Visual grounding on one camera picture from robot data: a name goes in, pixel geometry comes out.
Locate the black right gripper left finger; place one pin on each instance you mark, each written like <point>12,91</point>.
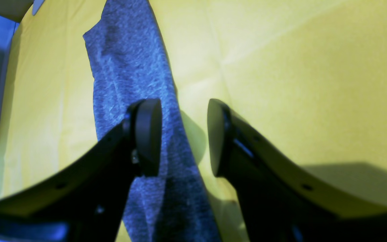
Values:
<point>85,201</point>

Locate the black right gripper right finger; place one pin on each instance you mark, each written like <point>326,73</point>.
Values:
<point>280,202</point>

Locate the grey long sleeve shirt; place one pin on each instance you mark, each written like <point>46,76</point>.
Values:
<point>168,202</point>

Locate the yellow table cloth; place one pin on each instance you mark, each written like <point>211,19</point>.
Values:
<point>309,75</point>

